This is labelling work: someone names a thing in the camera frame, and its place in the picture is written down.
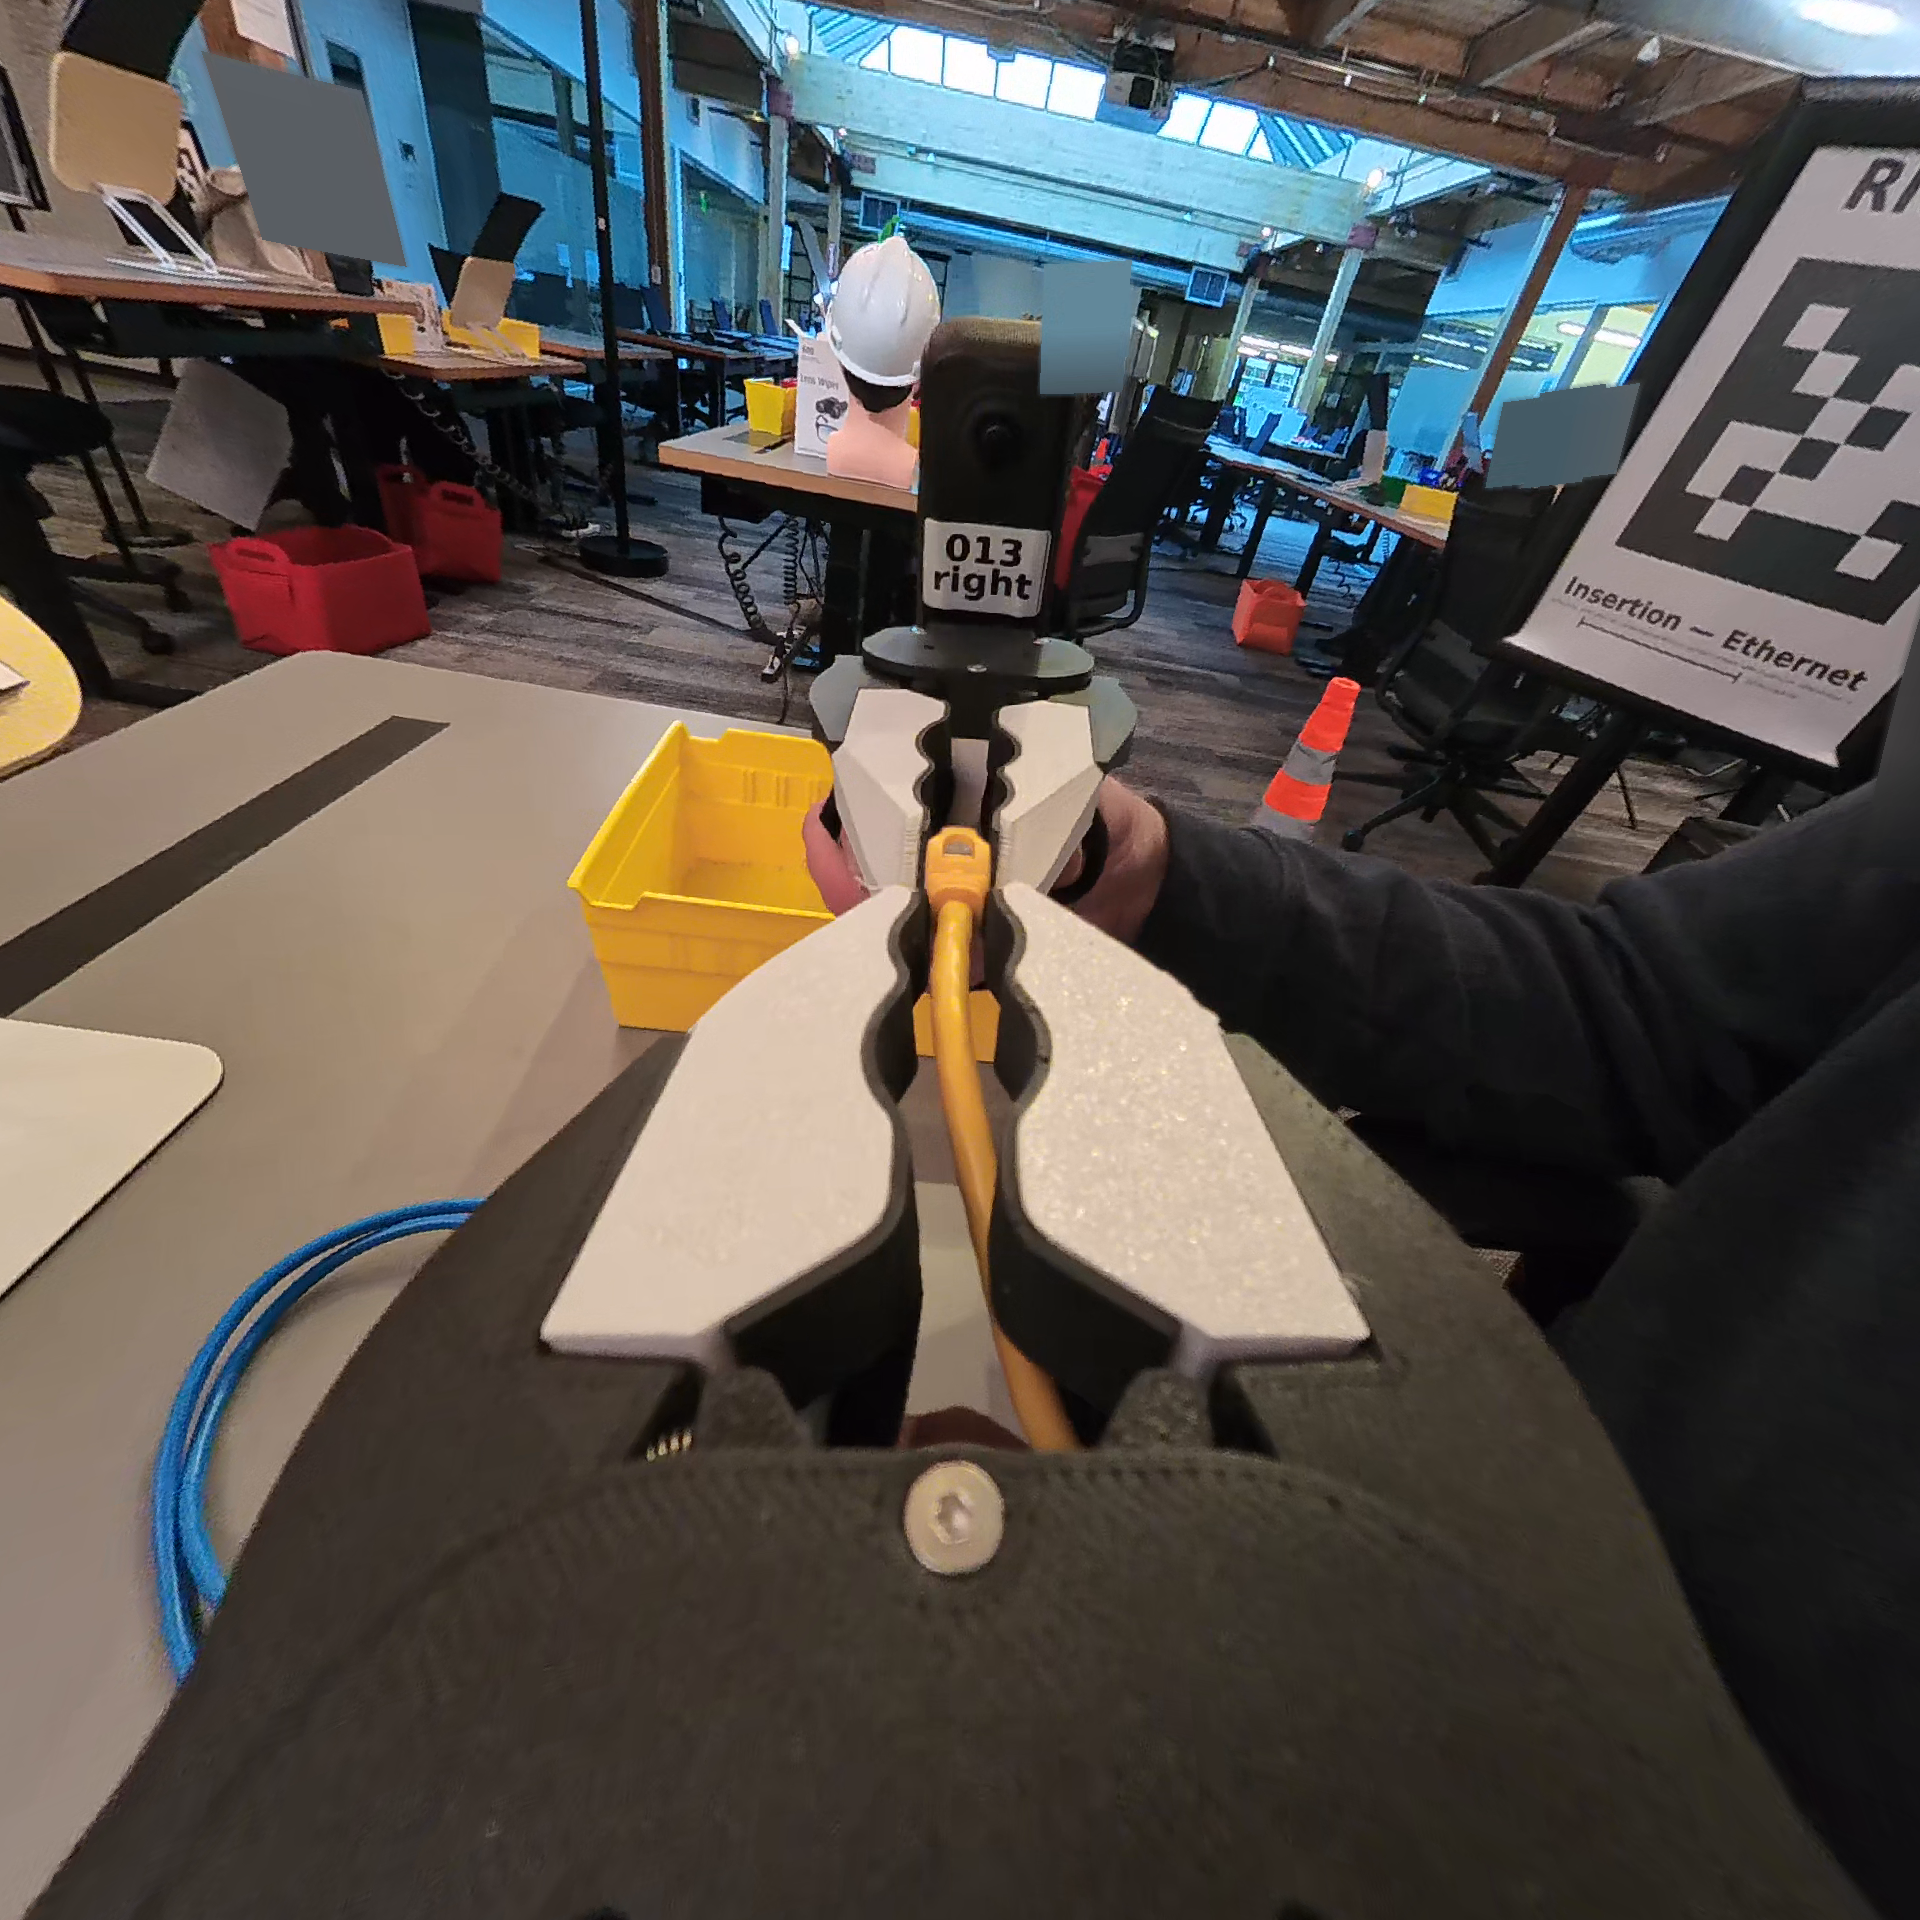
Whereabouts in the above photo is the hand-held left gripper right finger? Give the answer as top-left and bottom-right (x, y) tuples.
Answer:
(990, 883), (1373, 1450)

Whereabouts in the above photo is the framed black-white marker sign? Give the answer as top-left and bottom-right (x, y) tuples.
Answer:
(1499, 75), (1920, 888)

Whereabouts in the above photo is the red plastic bin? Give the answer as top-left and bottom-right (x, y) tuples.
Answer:
(209, 525), (434, 658)
(374, 463), (503, 589)

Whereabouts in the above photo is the light wooden document stand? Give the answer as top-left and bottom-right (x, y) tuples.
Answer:
(48, 49), (241, 280)

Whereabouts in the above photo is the wooden workbench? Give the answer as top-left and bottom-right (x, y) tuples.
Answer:
(660, 404), (931, 679)

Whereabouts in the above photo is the black stool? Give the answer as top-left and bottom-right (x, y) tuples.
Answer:
(0, 382), (197, 662)

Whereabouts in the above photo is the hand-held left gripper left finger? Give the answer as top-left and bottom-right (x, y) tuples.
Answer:
(535, 884), (920, 1452)

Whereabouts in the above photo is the black office chair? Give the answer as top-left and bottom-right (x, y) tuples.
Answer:
(1050, 386), (1224, 650)
(1342, 480), (1643, 888)

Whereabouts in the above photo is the orange traffic cone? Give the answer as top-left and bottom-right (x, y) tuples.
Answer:
(1252, 679), (1364, 841)

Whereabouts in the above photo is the blue ethernet cable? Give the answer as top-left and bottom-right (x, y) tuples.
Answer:
(154, 1196), (490, 1690)

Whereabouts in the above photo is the person's right hand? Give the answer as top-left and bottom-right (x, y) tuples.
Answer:
(801, 781), (1172, 941)

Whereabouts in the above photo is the white hanging paper sheet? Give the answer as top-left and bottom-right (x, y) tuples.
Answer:
(145, 360), (293, 531)

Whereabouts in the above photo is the pink mannequin head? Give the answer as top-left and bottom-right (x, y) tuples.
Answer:
(823, 353), (921, 493)

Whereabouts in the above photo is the orange ethernet cable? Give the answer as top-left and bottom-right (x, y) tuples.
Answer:
(921, 828), (1081, 1454)

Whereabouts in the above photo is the yellow plastic bin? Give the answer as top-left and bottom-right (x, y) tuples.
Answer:
(569, 720), (1004, 1061)

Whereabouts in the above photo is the person's right forearm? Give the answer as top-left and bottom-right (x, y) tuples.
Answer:
(1132, 781), (1920, 1203)

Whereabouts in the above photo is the white hard hat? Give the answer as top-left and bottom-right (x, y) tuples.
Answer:
(827, 236), (943, 385)

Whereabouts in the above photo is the dark wooden desk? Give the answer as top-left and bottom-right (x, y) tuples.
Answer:
(0, 225), (437, 709)

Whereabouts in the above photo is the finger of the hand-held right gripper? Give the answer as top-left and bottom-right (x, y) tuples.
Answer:
(990, 702), (1108, 907)
(827, 691), (949, 894)

